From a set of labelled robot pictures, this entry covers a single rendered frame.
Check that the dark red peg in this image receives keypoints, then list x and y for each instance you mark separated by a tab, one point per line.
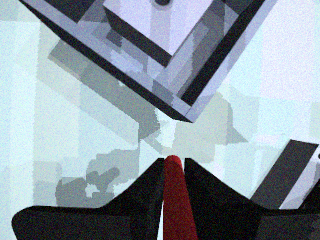
178	221

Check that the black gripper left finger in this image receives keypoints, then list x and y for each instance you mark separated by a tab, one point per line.
132	215

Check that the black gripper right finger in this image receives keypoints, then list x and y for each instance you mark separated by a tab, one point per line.
220	213

